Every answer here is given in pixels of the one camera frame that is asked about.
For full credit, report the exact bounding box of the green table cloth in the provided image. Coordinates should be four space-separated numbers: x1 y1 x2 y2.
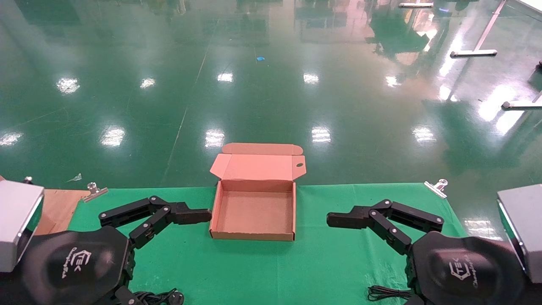
68 183 468 305

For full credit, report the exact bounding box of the black corded computer mouse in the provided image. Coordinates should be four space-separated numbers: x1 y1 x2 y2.
368 286 415 302

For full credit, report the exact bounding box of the white T-shaped table leg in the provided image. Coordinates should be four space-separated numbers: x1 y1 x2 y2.
450 0 507 58

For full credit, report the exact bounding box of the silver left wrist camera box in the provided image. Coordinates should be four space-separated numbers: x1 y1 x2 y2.
0 180 45 272

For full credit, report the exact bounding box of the open brown cardboard box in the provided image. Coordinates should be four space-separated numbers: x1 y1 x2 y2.
209 143 306 242

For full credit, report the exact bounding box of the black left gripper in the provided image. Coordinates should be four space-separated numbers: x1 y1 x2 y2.
0 196 212 305

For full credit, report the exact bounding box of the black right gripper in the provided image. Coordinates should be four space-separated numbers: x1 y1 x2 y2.
326 199 542 305

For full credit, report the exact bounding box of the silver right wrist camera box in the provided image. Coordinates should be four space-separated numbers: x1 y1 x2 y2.
497 184 542 283

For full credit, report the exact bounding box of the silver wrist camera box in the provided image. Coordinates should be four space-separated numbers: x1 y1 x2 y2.
497 184 542 283
0 180 45 272

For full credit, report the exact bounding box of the brown cardboard sheet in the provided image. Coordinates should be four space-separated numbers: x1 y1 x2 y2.
34 189 90 236

